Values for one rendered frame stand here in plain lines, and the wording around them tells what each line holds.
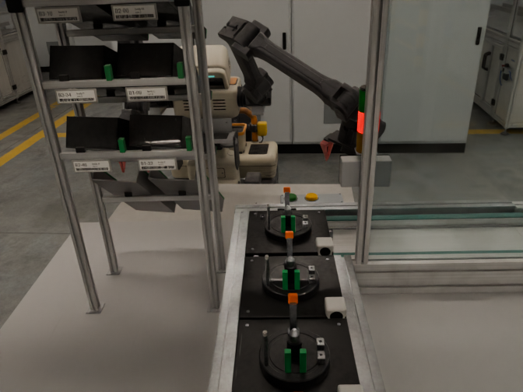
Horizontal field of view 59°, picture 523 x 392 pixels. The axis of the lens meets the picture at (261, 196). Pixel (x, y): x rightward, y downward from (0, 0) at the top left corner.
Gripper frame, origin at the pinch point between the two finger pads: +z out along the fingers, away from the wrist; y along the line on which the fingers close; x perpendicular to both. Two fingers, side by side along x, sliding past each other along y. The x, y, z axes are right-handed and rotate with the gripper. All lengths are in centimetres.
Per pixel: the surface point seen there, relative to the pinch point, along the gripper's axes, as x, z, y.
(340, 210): -5.6, 12.4, 5.9
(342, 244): -17.8, 13.7, 13.4
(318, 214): -13.5, 11.2, 2.1
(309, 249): -31.7, 7.9, 9.0
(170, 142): -53, -22, -22
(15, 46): 214, 194, -586
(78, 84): -64, -35, -36
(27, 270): -29, 151, -173
